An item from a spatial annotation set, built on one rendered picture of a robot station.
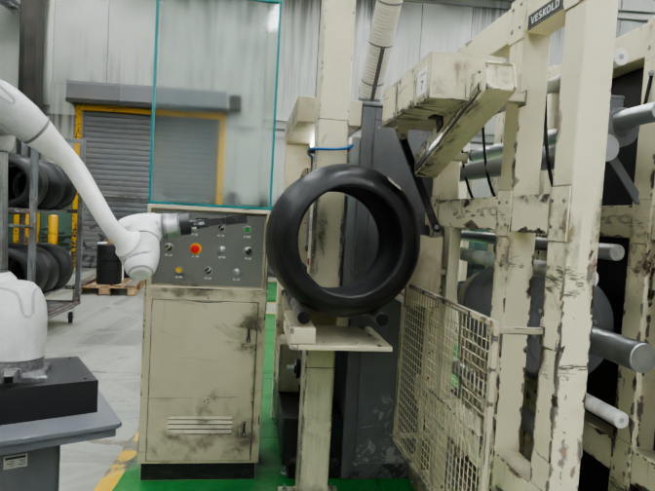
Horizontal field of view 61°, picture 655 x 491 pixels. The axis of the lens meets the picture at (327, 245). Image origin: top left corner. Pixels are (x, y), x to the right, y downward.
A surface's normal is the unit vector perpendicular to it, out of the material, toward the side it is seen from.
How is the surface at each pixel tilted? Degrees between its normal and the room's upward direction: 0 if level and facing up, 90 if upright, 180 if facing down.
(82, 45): 90
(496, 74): 72
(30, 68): 90
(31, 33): 90
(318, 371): 90
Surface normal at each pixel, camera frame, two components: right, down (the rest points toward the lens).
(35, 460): 0.54, 0.07
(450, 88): 0.15, 0.06
